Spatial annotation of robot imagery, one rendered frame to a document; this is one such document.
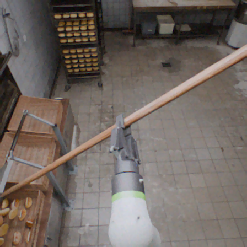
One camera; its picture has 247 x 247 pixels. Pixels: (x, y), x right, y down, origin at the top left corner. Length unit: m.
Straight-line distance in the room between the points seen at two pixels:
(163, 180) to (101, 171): 0.85
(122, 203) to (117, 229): 0.06
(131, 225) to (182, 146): 2.70
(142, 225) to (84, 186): 2.29
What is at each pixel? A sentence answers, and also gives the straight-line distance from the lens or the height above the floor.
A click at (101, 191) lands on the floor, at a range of 2.71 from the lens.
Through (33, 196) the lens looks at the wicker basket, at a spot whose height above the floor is 0.61.
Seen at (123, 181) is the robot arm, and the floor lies 2.00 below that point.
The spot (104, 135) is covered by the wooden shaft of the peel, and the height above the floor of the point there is 1.91.
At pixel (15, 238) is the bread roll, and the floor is 0.64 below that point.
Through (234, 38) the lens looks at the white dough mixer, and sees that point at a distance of 5.73.
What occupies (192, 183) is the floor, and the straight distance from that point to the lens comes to 2.88.
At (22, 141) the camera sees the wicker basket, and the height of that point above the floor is 0.69.
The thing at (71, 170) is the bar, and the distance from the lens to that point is 2.86.
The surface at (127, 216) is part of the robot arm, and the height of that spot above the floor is 2.01.
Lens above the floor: 2.50
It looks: 50 degrees down
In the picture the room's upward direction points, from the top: straight up
